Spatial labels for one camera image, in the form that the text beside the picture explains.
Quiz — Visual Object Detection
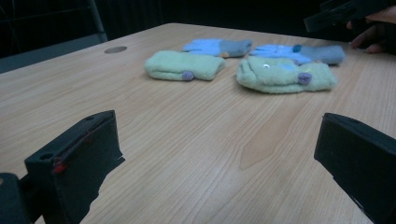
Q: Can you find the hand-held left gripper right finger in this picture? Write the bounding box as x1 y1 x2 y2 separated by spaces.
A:
313 112 396 224

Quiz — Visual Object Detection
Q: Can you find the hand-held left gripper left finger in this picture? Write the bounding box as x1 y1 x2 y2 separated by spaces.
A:
23 109 126 224

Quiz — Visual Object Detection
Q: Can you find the blue knitted glove grey cuff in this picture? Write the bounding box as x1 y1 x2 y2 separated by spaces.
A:
249 44 347 66

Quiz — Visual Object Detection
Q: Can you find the green knitted glove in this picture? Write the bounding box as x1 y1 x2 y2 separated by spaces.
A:
235 55 339 95

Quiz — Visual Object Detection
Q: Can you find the blue grey sock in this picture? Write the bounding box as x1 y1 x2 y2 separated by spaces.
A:
181 37 253 59

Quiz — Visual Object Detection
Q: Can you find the light green sock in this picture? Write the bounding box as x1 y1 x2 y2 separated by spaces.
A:
143 49 226 82

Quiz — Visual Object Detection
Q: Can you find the white metal stand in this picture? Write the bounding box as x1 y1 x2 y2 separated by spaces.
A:
87 0 109 44

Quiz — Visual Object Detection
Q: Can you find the round table cable hole cover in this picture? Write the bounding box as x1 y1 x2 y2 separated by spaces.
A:
104 46 128 55

